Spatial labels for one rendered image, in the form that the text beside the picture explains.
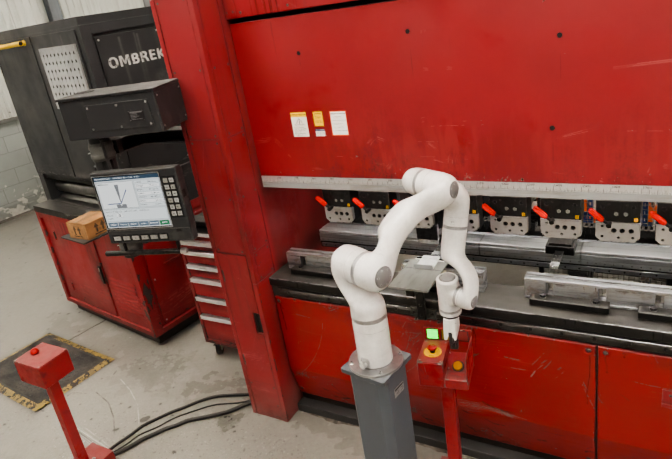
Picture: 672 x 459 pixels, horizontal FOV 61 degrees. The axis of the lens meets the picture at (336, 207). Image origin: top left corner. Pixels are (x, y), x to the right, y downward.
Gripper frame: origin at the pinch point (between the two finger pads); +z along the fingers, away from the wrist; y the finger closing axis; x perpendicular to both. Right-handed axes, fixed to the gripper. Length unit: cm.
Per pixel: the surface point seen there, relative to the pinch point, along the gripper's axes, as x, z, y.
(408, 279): -22.3, -13.7, -23.6
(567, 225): 42, -36, -32
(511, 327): 20.0, 6.8, -21.3
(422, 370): -12.8, 10.3, 5.5
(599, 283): 54, -10, -31
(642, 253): 71, -10, -56
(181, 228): -123, -45, -12
